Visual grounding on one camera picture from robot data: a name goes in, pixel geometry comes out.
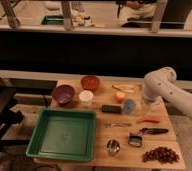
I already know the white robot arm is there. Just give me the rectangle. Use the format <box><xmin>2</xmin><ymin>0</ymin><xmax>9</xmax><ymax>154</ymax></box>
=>
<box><xmin>142</xmin><ymin>67</ymin><xmax>192</xmax><ymax>120</ymax></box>

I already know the orange bowl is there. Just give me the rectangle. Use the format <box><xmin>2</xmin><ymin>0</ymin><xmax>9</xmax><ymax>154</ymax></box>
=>
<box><xmin>81</xmin><ymin>75</ymin><xmax>100</xmax><ymax>91</ymax></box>

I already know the purple bowl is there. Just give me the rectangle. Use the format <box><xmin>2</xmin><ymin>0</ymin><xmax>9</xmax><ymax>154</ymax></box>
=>
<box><xmin>52</xmin><ymin>85</ymin><xmax>75</xmax><ymax>104</ymax></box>

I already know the red chili pepper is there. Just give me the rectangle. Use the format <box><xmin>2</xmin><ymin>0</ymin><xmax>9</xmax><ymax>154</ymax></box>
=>
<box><xmin>136</xmin><ymin>117</ymin><xmax>161</xmax><ymax>123</ymax></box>

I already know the cream banana peel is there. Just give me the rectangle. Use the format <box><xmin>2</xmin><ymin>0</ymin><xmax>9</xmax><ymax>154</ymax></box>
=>
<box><xmin>112</xmin><ymin>84</ymin><xmax>134</xmax><ymax>93</ymax></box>

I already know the orange fruit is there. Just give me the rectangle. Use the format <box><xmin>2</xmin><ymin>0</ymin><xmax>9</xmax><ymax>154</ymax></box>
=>
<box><xmin>114</xmin><ymin>92</ymin><xmax>125</xmax><ymax>103</ymax></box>

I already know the silver fork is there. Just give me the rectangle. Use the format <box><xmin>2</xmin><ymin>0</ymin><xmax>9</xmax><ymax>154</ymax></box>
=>
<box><xmin>104</xmin><ymin>123</ymin><xmax>132</xmax><ymax>127</ymax></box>

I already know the black rectangular block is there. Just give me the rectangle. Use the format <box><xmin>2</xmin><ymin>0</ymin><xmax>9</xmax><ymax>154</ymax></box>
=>
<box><xmin>101</xmin><ymin>105</ymin><xmax>122</xmax><ymax>113</ymax></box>

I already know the small metal cup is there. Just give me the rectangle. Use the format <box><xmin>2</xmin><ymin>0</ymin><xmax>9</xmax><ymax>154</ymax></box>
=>
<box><xmin>107</xmin><ymin>139</ymin><xmax>120</xmax><ymax>156</ymax></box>

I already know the white plastic cup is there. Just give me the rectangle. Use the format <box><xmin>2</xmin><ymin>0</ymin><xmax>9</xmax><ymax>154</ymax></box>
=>
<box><xmin>78</xmin><ymin>90</ymin><xmax>94</xmax><ymax>107</ymax></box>

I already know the green plastic tray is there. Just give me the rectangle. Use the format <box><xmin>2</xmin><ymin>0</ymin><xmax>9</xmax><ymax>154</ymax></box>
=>
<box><xmin>26</xmin><ymin>108</ymin><xmax>96</xmax><ymax>162</ymax></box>

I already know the green background tray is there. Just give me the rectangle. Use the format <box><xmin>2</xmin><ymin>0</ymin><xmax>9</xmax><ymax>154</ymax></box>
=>
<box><xmin>41</xmin><ymin>15</ymin><xmax>64</xmax><ymax>25</ymax></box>

